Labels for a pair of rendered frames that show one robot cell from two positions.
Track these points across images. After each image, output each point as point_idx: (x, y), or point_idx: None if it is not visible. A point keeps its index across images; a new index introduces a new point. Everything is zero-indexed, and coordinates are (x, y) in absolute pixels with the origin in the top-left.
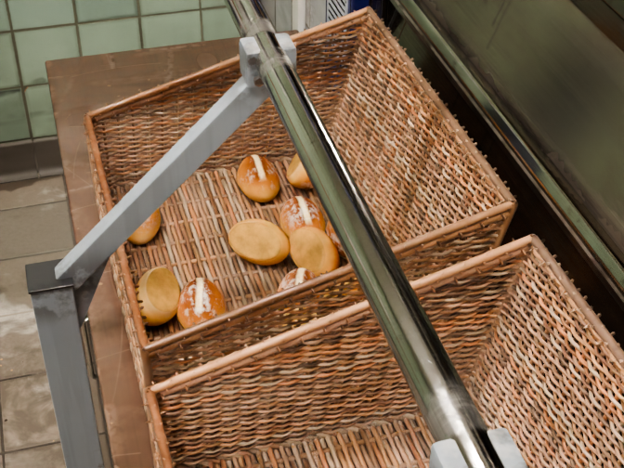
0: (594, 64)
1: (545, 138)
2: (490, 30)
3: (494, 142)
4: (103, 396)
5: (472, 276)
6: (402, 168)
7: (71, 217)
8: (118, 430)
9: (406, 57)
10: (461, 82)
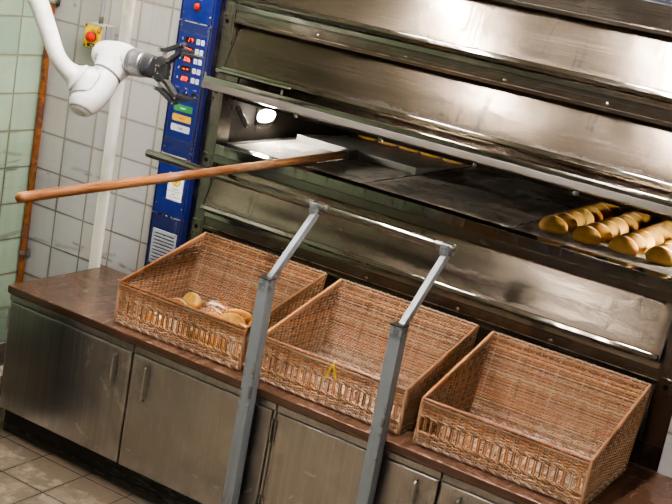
0: None
1: (339, 246)
2: (297, 221)
3: None
4: (209, 367)
5: (328, 293)
6: (254, 285)
7: (117, 329)
8: (226, 372)
9: (242, 244)
10: (273, 247)
